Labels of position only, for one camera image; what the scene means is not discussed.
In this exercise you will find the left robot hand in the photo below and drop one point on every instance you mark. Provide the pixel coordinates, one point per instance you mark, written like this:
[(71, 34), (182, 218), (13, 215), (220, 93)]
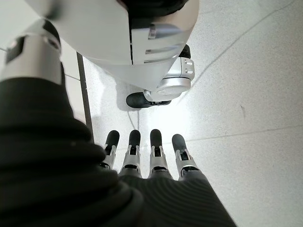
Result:
[(47, 165)]

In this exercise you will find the dark left robot foot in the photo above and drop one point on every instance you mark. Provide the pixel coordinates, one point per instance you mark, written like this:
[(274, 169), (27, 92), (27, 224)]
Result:
[(136, 100)]

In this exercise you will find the white robot body base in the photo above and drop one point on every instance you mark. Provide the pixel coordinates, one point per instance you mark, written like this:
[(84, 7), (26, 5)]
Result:
[(94, 35)]

